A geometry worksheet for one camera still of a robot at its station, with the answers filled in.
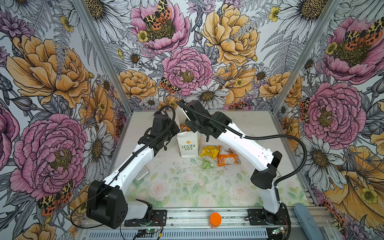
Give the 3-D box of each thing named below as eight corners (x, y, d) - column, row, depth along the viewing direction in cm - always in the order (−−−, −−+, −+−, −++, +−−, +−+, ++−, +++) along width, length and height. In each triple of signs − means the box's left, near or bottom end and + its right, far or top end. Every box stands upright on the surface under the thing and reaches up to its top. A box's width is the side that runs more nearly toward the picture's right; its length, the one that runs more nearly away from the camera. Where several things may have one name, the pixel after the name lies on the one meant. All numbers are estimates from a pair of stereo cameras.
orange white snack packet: (218, 166, 94) (219, 162, 90) (216, 150, 102) (217, 145, 97) (238, 166, 94) (240, 162, 90) (235, 150, 102) (237, 145, 97)
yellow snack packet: (200, 156, 98) (201, 149, 91) (205, 148, 102) (206, 141, 95) (213, 163, 95) (215, 156, 88) (218, 154, 99) (219, 147, 93)
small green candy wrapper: (201, 170, 92) (202, 167, 89) (199, 161, 96) (199, 158, 93) (213, 168, 93) (214, 165, 90) (211, 159, 97) (211, 156, 94)
